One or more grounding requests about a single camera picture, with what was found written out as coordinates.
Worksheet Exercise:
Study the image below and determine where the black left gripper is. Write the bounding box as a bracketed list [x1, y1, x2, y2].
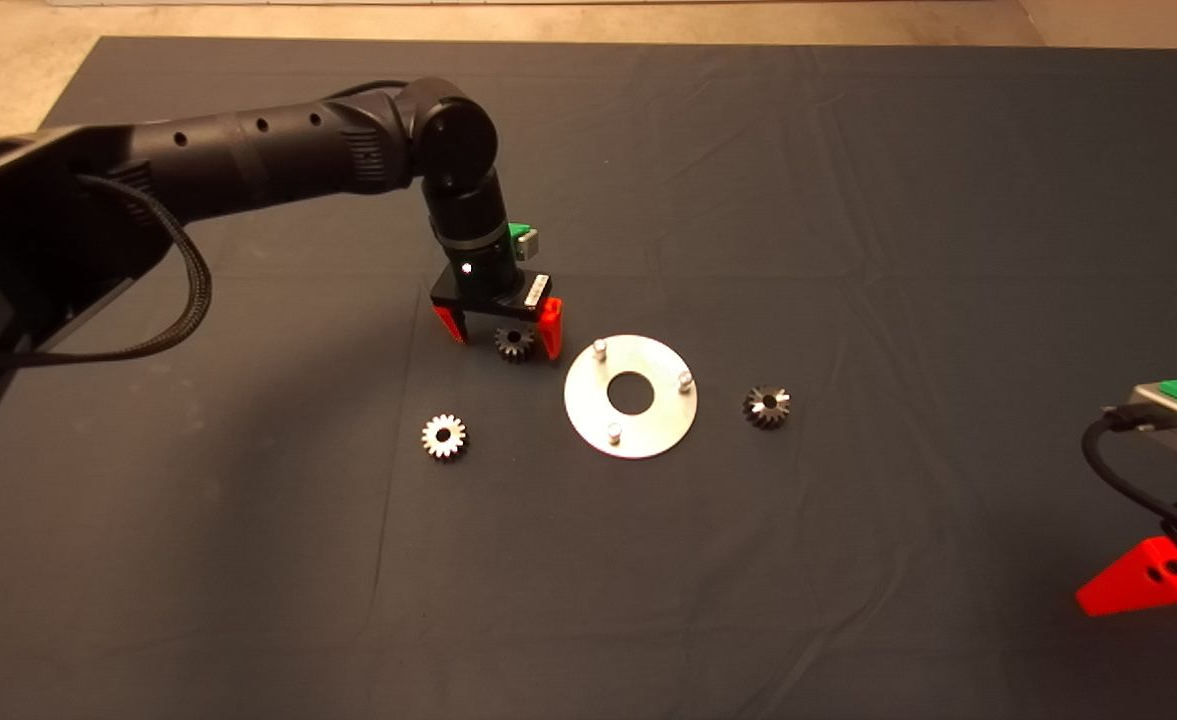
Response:
[430, 234, 565, 362]

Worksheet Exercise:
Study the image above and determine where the round metal carrier plate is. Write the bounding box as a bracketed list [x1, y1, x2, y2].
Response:
[564, 334, 699, 460]

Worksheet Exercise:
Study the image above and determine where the dark steel gear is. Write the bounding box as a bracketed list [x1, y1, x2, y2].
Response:
[743, 386, 792, 431]

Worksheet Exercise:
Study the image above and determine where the dark grey table cloth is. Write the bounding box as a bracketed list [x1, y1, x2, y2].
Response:
[0, 36, 1177, 720]

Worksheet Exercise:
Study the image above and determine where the thin black camera cable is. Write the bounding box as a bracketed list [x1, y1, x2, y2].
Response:
[1081, 405, 1177, 549]
[323, 79, 414, 101]

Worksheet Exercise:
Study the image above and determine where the thick black braided cable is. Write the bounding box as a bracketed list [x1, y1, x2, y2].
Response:
[0, 173, 215, 399]

